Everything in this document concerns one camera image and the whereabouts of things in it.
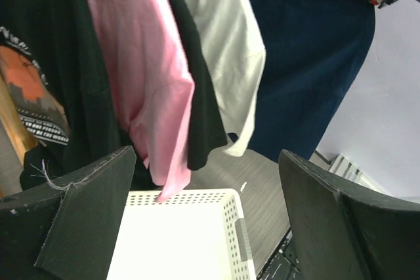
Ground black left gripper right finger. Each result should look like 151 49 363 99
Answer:
278 150 419 279

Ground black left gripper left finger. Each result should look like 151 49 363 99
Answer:
1 147 136 279

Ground navy blue t shirt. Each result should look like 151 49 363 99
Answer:
249 0 375 161

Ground white t shirt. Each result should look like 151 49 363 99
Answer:
185 0 266 157

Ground black printed t shirt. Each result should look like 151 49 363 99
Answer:
0 0 155 192

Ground plain black t shirt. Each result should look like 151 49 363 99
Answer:
168 0 227 171

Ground pink t shirt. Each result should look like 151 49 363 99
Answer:
88 0 195 203

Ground wooden clothes rack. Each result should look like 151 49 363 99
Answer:
0 78 37 165

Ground white perforated plastic basket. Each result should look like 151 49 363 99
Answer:
107 189 257 280

